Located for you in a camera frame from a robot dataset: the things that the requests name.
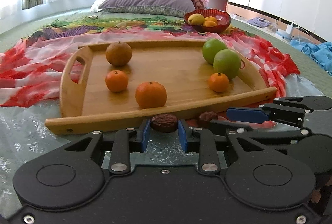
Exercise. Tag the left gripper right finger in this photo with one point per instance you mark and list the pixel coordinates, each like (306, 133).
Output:
(205, 143)

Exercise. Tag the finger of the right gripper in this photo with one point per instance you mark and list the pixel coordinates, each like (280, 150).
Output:
(291, 116)
(223, 127)

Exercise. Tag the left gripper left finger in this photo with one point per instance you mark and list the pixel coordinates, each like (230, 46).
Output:
(123, 143)

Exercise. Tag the dried red date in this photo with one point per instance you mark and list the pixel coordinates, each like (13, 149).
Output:
(205, 118)
(165, 123)

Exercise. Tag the small mandarin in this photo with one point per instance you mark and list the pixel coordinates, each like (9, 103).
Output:
(116, 81)
(150, 95)
(218, 82)

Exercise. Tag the green apple front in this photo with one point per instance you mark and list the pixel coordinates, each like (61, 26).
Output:
(227, 62)

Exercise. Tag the green apple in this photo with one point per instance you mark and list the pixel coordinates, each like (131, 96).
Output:
(227, 62)
(211, 47)

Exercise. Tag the large brownish orange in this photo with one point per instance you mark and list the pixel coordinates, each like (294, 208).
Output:
(118, 53)

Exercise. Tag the green quilted bedspread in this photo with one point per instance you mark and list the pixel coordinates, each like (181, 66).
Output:
(308, 68)

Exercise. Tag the wooden serving tray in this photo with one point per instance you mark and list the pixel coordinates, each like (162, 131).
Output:
(86, 104)

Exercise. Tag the pale snowflake sheer cloth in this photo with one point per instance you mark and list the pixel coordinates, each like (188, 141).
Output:
(25, 137)

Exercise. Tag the lavender cloth on floor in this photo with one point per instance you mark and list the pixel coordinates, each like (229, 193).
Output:
(259, 22)

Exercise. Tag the orange in bowl front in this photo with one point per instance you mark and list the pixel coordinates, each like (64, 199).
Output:
(209, 24)

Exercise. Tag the orange in bowl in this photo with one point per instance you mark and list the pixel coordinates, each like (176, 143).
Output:
(211, 18)
(209, 24)

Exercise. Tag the red glass fruit bowl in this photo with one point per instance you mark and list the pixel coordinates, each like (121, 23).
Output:
(224, 20)

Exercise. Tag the orange in bowl rear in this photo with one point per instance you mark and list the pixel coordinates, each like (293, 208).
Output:
(211, 18)

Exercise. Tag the yellow pear in bowl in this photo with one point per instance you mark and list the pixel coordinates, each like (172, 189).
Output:
(196, 19)

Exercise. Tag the red white sheer scarf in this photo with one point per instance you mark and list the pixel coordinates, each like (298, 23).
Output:
(31, 73)

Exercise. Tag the colourful floral scarf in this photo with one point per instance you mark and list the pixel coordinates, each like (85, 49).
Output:
(94, 25)

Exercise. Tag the purple pillow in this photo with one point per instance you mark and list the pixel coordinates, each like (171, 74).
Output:
(175, 8)

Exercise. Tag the white charger with cable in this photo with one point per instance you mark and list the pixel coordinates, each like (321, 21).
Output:
(294, 32)

